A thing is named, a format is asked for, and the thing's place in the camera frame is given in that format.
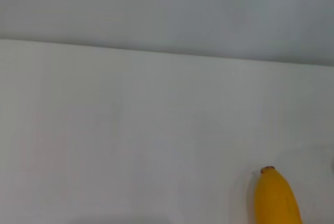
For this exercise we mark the yellow banana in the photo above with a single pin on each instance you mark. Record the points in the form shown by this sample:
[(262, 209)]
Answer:
[(276, 198)]

